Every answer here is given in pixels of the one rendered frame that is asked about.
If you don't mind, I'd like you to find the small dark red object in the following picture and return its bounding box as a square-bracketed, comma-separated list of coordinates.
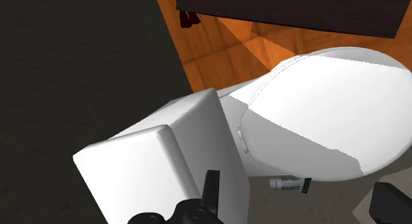
[178, 10, 201, 29]

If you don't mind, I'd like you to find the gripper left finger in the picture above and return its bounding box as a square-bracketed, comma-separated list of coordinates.
[127, 169, 225, 224]

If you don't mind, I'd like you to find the white toilet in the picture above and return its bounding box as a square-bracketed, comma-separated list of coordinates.
[72, 46, 412, 224]

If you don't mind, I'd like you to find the white green toothpaste tube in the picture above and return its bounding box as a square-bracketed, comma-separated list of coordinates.
[269, 176, 312, 194]

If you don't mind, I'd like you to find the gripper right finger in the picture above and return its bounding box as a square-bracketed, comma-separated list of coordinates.
[368, 181, 412, 224]

